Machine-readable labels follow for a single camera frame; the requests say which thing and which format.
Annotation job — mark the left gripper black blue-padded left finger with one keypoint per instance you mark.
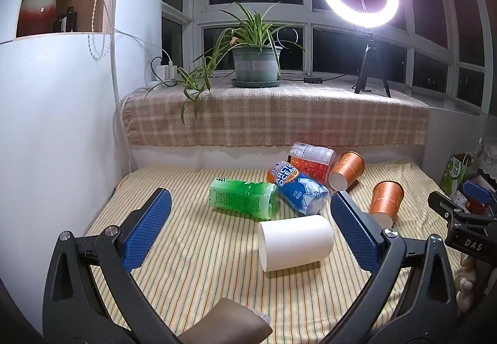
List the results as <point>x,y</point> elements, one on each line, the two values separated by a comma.
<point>90,295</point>

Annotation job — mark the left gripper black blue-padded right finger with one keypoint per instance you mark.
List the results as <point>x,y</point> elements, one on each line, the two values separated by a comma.
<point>427,311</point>

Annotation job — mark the copper cup on right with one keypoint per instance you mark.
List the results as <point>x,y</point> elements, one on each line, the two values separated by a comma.
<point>387,197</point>

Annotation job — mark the white paper cup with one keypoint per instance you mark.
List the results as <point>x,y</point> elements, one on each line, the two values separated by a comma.
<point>294,242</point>

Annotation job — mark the copper cup near sill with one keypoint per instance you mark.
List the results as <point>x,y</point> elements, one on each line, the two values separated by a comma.
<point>346,171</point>

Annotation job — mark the orange white bottle cup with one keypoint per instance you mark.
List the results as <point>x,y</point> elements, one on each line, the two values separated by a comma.
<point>315,162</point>

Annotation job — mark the green plastic bottle cup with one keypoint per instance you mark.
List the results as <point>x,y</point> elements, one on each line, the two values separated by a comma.
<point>258,200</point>

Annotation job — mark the striped yellow table cloth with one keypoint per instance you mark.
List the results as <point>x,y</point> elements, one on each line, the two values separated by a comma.
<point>202,255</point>

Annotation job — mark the brown tan object bottom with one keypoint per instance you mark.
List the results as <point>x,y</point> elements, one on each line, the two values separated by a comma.
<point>229,322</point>

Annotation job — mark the green white paper bag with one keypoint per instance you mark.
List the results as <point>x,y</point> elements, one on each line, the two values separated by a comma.
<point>455,172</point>

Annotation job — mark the white lace cloth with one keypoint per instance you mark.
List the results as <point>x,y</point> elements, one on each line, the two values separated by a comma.
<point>486,154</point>

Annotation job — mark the black tripod stand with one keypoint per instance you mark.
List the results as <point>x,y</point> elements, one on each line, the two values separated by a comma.
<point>371,64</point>

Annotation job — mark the white power adapter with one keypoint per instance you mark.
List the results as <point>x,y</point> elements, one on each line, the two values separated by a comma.
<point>167,73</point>

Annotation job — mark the black bottle on shelf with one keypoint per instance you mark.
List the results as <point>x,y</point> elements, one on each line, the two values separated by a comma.
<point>66,22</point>

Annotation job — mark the spider plant in green pot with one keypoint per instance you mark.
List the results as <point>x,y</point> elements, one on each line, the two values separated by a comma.
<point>255,45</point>

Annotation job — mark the black inline cable switch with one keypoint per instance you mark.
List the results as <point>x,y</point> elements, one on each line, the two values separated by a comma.
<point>313,80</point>

